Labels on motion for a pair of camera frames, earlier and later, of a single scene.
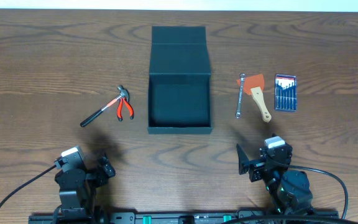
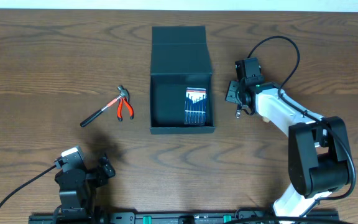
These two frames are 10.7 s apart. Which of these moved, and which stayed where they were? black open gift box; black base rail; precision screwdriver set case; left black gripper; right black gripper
Moved: right black gripper; precision screwdriver set case
Stayed: left black gripper; black open gift box; black base rail
